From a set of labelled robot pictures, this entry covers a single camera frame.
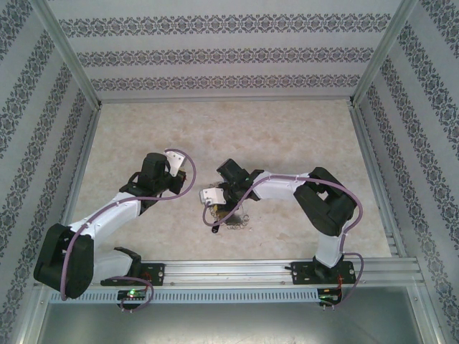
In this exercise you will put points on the aluminium front frame post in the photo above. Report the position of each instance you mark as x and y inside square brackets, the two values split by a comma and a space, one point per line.
[30, 319]
[426, 315]

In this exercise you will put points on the aluminium back rail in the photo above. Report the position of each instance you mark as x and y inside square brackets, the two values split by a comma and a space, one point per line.
[226, 99]

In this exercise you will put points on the grey metal sheet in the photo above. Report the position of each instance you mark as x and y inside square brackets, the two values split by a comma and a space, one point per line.
[229, 322]

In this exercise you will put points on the right controller board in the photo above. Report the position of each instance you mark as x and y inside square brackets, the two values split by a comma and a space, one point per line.
[328, 296]

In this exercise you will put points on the aluminium mounting rail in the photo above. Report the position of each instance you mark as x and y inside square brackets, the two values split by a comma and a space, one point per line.
[222, 272]

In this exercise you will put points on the left controller board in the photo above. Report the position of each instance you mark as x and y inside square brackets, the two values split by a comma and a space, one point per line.
[132, 294]

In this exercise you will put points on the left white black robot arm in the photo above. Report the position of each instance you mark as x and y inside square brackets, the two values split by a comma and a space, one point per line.
[107, 215]

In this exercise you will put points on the controller board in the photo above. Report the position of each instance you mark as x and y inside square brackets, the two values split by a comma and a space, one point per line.
[328, 296]
[132, 294]

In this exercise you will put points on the aluminium side rail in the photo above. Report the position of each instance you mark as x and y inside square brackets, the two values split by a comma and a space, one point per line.
[376, 157]
[80, 161]

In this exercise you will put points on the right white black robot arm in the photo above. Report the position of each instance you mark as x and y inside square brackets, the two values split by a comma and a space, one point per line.
[276, 186]

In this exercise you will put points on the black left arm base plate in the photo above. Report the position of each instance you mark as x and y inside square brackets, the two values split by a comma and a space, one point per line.
[157, 274]

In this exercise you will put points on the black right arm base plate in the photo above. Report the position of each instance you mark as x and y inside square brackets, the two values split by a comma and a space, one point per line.
[301, 274]

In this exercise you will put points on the black key tag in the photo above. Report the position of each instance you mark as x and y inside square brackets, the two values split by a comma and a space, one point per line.
[215, 230]

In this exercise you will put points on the aluminium frame post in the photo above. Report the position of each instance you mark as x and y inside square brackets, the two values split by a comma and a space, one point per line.
[64, 50]
[385, 50]
[30, 319]
[426, 315]

